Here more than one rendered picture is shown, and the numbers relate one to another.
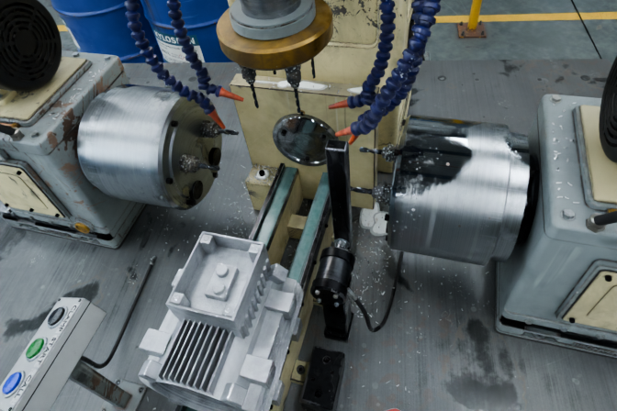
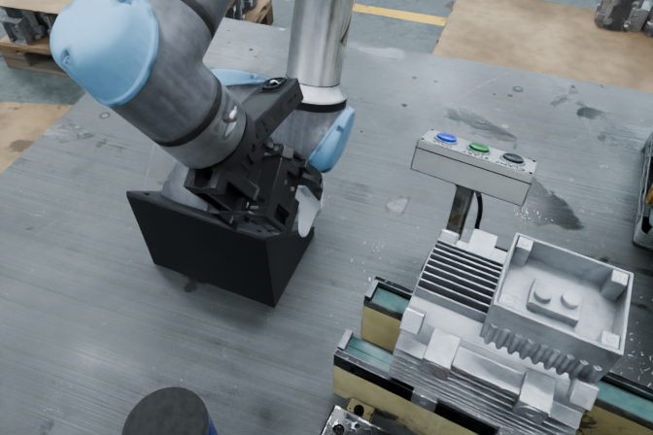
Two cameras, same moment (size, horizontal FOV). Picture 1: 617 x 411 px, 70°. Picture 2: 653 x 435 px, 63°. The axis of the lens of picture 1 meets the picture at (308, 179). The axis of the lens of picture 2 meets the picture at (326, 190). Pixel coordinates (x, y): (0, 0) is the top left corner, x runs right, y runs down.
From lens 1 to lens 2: 0.21 m
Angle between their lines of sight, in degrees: 59
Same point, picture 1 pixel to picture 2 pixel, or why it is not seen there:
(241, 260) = (594, 331)
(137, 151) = not seen: outside the picture
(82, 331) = (497, 184)
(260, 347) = (470, 358)
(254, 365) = (445, 346)
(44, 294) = (563, 183)
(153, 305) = not seen: hidden behind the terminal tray
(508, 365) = not seen: outside the picture
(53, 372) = (455, 166)
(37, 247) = (622, 166)
